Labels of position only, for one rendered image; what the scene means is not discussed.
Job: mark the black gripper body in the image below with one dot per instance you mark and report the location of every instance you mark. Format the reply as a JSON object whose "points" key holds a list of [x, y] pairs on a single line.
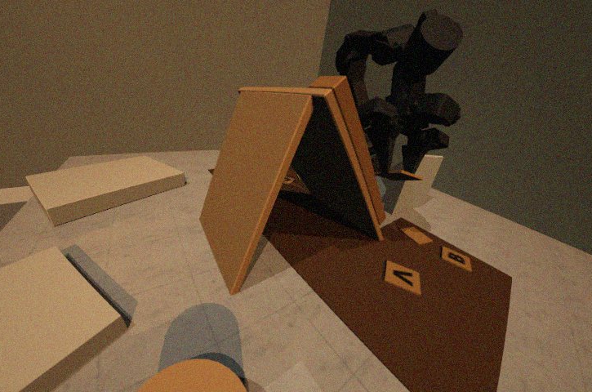
{"points": [[381, 111]]}

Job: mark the tan letter tile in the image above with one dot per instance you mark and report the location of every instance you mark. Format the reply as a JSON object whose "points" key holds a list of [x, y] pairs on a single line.
{"points": [[398, 175], [402, 277], [416, 236], [456, 259], [288, 180]]}

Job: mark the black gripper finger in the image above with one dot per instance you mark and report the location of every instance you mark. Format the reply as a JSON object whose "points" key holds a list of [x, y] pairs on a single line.
{"points": [[414, 153], [383, 140]]}

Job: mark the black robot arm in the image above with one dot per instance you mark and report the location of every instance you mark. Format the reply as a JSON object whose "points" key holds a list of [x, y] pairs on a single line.
{"points": [[419, 51]]}

